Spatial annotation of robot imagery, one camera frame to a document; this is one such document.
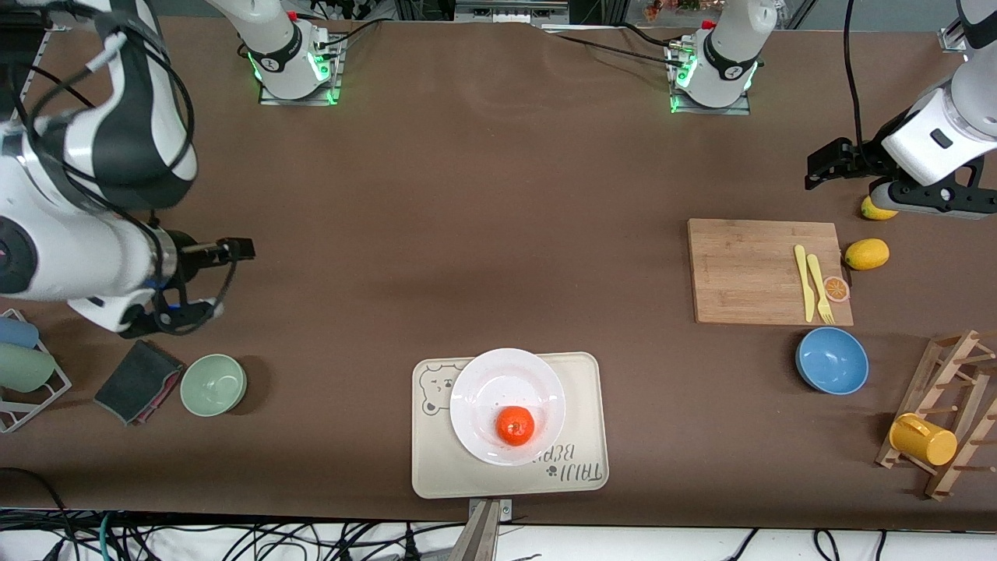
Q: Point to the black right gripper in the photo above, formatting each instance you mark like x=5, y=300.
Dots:
x=184, y=255

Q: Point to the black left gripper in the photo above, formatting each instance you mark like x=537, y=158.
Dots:
x=859, y=159

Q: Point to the white round plate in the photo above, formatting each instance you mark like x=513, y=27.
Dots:
x=483, y=389

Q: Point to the orange fruit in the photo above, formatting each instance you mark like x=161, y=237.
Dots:
x=516, y=426

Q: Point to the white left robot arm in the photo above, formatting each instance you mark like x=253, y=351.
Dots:
x=927, y=132

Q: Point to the yellow lemon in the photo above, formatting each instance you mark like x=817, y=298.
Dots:
x=874, y=212
x=867, y=255

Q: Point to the yellow plastic knife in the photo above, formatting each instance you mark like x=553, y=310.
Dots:
x=802, y=273

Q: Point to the yellow plastic fork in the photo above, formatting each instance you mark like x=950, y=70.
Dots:
x=816, y=276

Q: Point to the orange slice piece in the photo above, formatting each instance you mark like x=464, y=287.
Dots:
x=836, y=289

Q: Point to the pale green bowl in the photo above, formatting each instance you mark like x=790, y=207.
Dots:
x=213, y=385

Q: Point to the wooden cutting board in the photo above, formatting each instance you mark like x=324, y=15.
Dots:
x=740, y=265

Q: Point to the dark grey folded cloth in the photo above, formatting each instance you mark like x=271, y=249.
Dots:
x=132, y=378

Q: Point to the pink folded cloth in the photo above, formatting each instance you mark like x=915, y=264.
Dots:
x=160, y=401

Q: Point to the blue bowl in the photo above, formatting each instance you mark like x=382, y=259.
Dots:
x=832, y=361

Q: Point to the colourful toy pile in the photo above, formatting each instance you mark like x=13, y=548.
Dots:
x=674, y=8

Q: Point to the pale blue cup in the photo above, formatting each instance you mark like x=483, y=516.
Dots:
x=15, y=333

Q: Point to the pale green cup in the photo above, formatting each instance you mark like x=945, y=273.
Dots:
x=23, y=368

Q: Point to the brown table cover cloth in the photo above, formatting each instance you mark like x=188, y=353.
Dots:
x=467, y=156

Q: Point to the yellow mug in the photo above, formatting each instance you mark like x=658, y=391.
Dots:
x=923, y=440

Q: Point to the wooden mug rack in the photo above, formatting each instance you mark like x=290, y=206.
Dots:
x=958, y=467

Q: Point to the cream tray with bear print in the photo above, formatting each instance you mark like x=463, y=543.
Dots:
x=584, y=405

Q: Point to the grey metal box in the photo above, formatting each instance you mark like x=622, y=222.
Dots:
x=510, y=9

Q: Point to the metal base plate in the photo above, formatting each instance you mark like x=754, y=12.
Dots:
x=740, y=111
x=336, y=78

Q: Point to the aluminium frame profile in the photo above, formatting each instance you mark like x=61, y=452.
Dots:
x=950, y=39

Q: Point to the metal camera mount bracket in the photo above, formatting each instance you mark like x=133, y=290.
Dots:
x=483, y=538

